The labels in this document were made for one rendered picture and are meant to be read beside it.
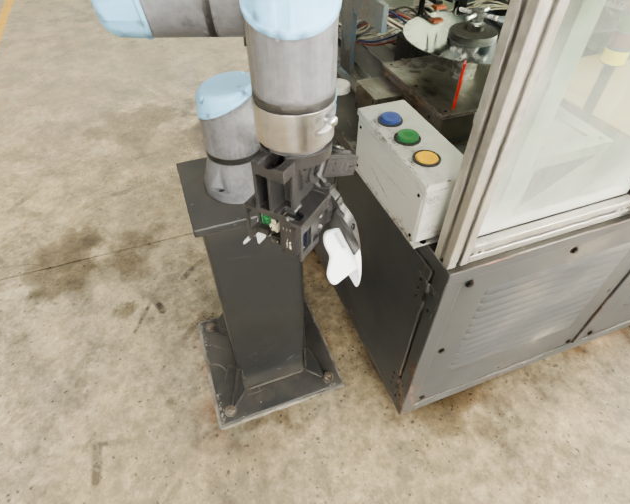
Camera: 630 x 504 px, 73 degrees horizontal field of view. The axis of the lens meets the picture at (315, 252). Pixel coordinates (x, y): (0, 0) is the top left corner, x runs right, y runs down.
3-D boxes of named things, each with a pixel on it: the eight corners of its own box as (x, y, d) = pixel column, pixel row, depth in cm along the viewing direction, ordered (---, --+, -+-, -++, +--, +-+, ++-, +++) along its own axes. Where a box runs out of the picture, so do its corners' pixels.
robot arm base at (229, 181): (212, 210, 89) (203, 171, 81) (200, 170, 98) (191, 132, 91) (282, 194, 92) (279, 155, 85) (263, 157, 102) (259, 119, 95)
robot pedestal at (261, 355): (223, 426, 132) (158, 268, 78) (200, 324, 158) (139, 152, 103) (341, 384, 142) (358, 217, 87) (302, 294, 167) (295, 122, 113)
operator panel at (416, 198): (461, 235, 84) (483, 172, 73) (412, 249, 81) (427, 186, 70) (394, 158, 102) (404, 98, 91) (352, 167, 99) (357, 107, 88)
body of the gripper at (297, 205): (247, 241, 49) (232, 151, 40) (288, 199, 54) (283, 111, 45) (304, 267, 46) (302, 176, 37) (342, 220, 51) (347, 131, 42)
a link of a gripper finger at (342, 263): (338, 311, 51) (298, 252, 48) (359, 278, 55) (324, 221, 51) (357, 311, 49) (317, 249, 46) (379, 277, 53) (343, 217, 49)
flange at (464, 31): (495, 46, 97) (498, 34, 95) (445, 39, 100) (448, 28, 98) (498, 29, 104) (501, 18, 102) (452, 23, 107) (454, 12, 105)
